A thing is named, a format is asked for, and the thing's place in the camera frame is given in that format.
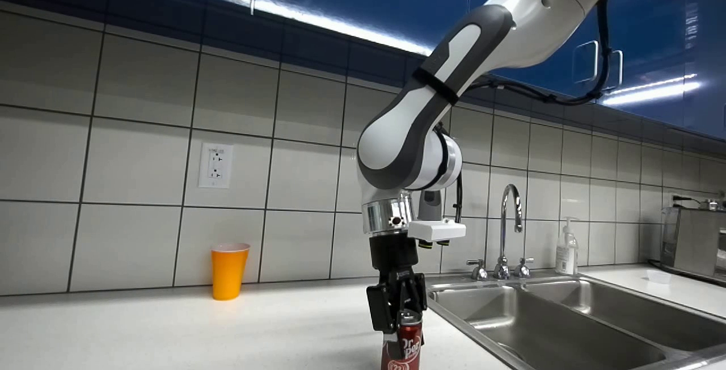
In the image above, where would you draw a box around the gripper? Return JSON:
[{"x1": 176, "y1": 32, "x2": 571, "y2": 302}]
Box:
[{"x1": 366, "y1": 233, "x2": 428, "y2": 344}]

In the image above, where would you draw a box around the red soda can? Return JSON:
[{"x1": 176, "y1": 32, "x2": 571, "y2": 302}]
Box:
[{"x1": 381, "y1": 309, "x2": 424, "y2": 370}]

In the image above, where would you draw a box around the steel sink basin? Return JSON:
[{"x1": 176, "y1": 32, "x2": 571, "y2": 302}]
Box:
[
  {"x1": 427, "y1": 283, "x2": 670, "y2": 370},
  {"x1": 525, "y1": 277, "x2": 726, "y2": 354}
]

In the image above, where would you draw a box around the chrome tap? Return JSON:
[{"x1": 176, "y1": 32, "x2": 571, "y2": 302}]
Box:
[{"x1": 492, "y1": 183, "x2": 524, "y2": 280}]

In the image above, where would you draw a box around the orange plastic cup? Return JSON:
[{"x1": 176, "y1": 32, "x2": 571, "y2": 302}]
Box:
[{"x1": 211, "y1": 242, "x2": 251, "y2": 301}]

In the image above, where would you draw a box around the clear soap pump bottle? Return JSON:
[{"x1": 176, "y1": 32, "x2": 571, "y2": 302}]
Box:
[{"x1": 555, "y1": 216, "x2": 580, "y2": 276}]

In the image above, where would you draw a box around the steel countertop appliance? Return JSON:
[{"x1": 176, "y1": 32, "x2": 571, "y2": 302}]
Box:
[{"x1": 660, "y1": 199, "x2": 726, "y2": 287}]

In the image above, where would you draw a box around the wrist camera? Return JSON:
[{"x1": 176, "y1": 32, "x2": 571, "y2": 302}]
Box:
[{"x1": 408, "y1": 189, "x2": 467, "y2": 247}]

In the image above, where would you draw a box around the white wall socket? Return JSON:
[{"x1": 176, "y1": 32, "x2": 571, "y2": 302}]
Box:
[{"x1": 198, "y1": 142, "x2": 234, "y2": 190}]

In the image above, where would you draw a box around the blue wall cabinet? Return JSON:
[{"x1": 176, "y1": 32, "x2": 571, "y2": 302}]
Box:
[{"x1": 0, "y1": 0, "x2": 726, "y2": 144}]

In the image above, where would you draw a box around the chrome cabinet handle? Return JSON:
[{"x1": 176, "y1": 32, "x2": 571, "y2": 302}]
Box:
[
  {"x1": 605, "y1": 49, "x2": 624, "y2": 90},
  {"x1": 572, "y1": 40, "x2": 600, "y2": 85}
]

